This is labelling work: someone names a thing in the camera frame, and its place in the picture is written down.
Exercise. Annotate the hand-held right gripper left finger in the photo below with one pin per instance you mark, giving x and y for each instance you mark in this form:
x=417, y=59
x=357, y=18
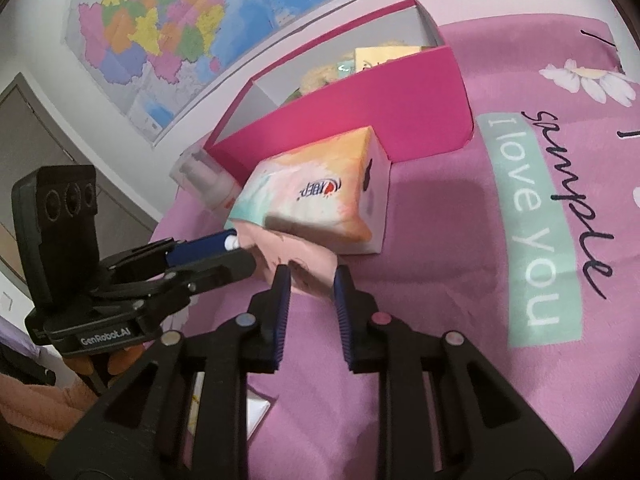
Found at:
x=280, y=310

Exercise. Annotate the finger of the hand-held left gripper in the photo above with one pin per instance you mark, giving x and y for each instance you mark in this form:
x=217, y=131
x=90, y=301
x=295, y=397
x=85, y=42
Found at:
x=220, y=266
x=200, y=247

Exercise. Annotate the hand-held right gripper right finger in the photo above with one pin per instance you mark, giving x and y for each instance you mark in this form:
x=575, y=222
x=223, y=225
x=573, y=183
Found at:
x=345, y=315

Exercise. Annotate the pink sachet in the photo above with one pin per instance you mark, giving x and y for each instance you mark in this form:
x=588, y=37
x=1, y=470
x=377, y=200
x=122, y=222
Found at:
x=305, y=265

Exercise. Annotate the pastel tissue pack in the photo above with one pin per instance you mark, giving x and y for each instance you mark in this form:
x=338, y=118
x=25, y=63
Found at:
x=310, y=195

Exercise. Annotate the green plush toy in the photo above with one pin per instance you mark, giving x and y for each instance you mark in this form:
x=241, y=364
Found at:
x=294, y=95

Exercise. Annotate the beige plush bear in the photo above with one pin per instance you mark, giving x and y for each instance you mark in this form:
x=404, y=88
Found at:
x=317, y=77

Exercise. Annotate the pink cardboard box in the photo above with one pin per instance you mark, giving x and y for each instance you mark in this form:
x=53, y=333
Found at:
x=375, y=105

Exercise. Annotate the small teal packet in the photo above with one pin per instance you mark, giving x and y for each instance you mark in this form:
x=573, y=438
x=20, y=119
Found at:
x=345, y=66

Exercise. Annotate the yellow printed packet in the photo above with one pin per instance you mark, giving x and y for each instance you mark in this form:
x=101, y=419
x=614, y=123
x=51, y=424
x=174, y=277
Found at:
x=385, y=56

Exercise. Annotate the person's left forearm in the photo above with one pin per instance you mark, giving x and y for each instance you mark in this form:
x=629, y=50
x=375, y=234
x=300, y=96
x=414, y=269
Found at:
x=40, y=405

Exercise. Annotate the person's left hand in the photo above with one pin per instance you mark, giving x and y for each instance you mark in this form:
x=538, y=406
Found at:
x=127, y=360

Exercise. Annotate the white pump bottle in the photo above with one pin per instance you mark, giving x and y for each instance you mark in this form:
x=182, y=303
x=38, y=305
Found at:
x=210, y=185

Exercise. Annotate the small floral tissue packet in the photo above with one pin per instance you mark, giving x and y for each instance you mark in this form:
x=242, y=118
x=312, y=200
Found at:
x=255, y=412

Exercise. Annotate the grey door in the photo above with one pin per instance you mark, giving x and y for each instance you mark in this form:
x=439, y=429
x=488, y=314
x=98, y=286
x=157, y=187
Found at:
x=50, y=130

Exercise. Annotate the colourful wall map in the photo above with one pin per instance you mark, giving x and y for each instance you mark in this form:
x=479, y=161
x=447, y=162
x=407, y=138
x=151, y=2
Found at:
x=150, y=25

